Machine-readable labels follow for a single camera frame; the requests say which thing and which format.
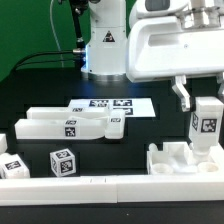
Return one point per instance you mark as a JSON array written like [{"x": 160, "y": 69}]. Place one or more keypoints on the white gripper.
[{"x": 172, "y": 38}]

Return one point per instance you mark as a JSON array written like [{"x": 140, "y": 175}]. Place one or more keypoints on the white chair seat block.
[{"x": 177, "y": 158}]

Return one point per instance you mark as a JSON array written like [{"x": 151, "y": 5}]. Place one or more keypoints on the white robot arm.
[{"x": 106, "y": 52}]

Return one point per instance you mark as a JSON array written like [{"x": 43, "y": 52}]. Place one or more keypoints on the white tagged sheet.
[{"x": 133, "y": 107}]

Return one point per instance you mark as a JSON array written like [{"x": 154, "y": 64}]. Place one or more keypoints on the white tagged cube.
[{"x": 63, "y": 162}]

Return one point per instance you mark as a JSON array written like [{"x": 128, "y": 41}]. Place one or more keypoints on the white block left edge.
[{"x": 3, "y": 143}]

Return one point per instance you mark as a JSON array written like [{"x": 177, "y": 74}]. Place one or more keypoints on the white tagged block lower left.
[{"x": 12, "y": 167}]

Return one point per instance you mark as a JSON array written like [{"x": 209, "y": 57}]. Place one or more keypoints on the white right rail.
[{"x": 218, "y": 155}]

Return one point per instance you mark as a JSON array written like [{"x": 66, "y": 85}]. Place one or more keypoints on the white rail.
[
  {"x": 111, "y": 189},
  {"x": 218, "y": 155}
]

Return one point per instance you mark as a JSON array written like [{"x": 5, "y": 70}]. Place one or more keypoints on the white front rail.
[{"x": 111, "y": 189}]

